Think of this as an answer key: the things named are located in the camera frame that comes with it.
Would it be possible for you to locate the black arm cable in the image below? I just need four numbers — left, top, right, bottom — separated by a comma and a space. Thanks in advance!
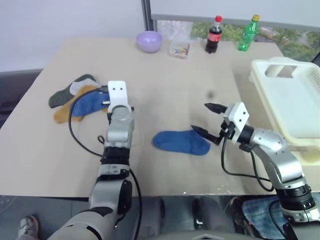
220, 136, 276, 193
67, 86, 144, 238

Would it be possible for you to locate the blue plaid cloth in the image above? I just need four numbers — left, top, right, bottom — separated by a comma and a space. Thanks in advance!
240, 198, 286, 239

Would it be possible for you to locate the dark green sock grey heel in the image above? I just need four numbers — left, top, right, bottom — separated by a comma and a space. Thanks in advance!
48, 73, 102, 109

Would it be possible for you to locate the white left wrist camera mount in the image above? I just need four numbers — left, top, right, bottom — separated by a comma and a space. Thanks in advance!
107, 80, 132, 114

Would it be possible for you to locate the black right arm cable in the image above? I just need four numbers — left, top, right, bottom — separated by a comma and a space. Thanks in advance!
220, 136, 276, 193

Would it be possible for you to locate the white roller blind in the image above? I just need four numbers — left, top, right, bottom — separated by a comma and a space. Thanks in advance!
151, 0, 320, 29

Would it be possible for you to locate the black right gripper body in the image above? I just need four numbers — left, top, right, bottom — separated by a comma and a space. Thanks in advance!
219, 117, 236, 142

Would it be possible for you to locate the green bottle yellow cap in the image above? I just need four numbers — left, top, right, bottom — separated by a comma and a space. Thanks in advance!
237, 14, 261, 52

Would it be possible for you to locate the blue sock lying alone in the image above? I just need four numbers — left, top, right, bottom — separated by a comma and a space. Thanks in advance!
152, 129, 211, 157

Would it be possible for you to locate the grey sneaker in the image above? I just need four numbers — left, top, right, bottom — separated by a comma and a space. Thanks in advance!
18, 215, 40, 240

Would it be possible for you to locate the cola bottle red cap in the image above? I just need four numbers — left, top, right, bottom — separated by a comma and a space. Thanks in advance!
205, 15, 224, 55

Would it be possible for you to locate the purple bowl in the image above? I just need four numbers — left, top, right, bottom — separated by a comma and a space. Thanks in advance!
135, 30, 164, 54

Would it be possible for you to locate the white plastic basket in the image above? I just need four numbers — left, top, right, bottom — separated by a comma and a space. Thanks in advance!
248, 56, 320, 166

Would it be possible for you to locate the mustard orange sock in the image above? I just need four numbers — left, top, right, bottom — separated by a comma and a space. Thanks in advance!
53, 84, 101, 125

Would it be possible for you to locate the clear box with coloured clips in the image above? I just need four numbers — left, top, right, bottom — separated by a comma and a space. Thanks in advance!
168, 37, 194, 60

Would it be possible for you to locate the grey window post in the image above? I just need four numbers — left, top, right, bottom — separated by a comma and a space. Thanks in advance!
140, 0, 157, 33

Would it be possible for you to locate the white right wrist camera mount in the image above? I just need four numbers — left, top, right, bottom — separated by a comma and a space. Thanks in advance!
222, 101, 250, 145

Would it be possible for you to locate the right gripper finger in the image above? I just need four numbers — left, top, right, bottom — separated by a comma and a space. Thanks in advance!
204, 102, 228, 115
190, 124, 222, 147

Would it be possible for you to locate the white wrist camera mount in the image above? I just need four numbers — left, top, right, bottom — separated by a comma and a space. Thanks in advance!
222, 101, 250, 145
107, 80, 132, 114

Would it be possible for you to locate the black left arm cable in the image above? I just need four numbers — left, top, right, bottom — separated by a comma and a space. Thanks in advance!
67, 86, 144, 238

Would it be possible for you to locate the blue sock in pile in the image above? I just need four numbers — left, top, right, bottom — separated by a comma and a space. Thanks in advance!
70, 90, 112, 123

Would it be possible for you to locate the dark grey sofa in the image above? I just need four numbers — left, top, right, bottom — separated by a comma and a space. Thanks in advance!
0, 68, 44, 130

